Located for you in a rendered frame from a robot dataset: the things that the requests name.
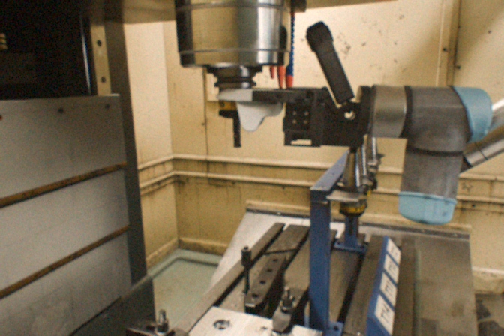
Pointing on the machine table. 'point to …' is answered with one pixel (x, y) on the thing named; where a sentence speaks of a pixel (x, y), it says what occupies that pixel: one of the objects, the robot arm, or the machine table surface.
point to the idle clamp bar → (258, 306)
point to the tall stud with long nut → (246, 265)
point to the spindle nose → (232, 33)
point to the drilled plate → (243, 325)
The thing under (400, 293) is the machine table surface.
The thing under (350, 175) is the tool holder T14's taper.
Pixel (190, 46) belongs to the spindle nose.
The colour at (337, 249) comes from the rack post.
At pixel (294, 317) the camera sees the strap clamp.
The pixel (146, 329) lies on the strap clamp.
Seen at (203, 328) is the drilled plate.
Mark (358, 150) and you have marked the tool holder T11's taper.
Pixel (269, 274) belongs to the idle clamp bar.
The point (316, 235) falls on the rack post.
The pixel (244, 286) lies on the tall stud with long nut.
